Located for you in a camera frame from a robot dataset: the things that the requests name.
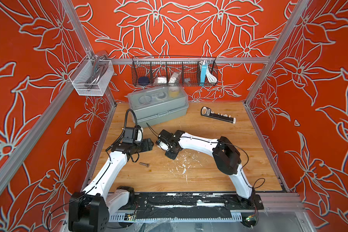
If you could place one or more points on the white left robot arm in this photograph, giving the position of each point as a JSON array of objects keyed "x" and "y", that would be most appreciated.
[{"x": 90, "y": 210}]

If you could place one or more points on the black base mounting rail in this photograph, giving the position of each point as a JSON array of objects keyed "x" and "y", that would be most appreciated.
[{"x": 191, "y": 205}]

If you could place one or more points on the light blue box in basket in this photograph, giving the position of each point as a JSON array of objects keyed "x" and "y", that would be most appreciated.
[{"x": 203, "y": 65}]

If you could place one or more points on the dark round tin in basket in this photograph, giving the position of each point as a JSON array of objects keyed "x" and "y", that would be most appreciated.
[{"x": 143, "y": 81}]

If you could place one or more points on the metal tool in bin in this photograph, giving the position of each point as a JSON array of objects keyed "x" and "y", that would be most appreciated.
[{"x": 99, "y": 69}]

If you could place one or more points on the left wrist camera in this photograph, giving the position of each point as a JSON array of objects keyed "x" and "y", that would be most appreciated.
[{"x": 138, "y": 134}]

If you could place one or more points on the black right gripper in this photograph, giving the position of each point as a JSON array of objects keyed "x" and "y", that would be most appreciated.
[{"x": 171, "y": 156}]

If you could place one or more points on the yellow tape roll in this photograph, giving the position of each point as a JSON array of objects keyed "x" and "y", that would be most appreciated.
[{"x": 173, "y": 92}]

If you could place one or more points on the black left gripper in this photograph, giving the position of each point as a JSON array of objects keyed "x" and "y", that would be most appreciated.
[{"x": 147, "y": 144}]

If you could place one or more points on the black wire wall basket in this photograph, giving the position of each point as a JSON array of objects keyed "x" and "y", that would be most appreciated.
[{"x": 174, "y": 71}]

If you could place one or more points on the clear bag in basket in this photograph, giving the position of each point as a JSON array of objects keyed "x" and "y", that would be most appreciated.
[{"x": 174, "y": 79}]

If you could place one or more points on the dark brown bit holder case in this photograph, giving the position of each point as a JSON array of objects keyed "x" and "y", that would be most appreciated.
[{"x": 207, "y": 112}]

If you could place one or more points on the grey metal bolt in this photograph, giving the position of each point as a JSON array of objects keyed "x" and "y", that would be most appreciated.
[{"x": 144, "y": 164}]

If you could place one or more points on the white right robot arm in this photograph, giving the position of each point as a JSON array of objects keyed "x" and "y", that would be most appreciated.
[{"x": 226, "y": 156}]

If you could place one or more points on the white box in basket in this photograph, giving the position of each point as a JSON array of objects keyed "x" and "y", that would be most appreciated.
[{"x": 160, "y": 80}]

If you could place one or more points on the clear plastic wall bin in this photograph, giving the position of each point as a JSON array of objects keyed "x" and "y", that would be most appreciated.
[{"x": 84, "y": 71}]

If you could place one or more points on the grey green plastic toolbox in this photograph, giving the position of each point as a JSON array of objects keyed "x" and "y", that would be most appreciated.
[{"x": 154, "y": 106}]

